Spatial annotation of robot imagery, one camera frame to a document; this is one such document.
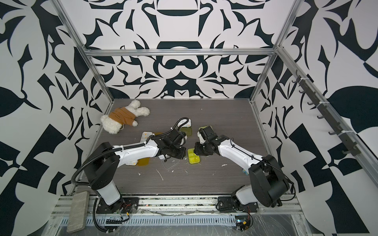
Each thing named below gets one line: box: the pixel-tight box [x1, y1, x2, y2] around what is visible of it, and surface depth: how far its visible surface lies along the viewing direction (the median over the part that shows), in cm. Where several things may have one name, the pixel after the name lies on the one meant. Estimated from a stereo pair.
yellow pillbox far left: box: [140, 131, 163, 143], surface depth 101 cm
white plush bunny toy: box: [100, 100, 151, 135], surface depth 101 cm
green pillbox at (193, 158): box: [187, 147, 201, 164], surface depth 91 cm
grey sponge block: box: [66, 190, 90, 234], surface depth 72 cm
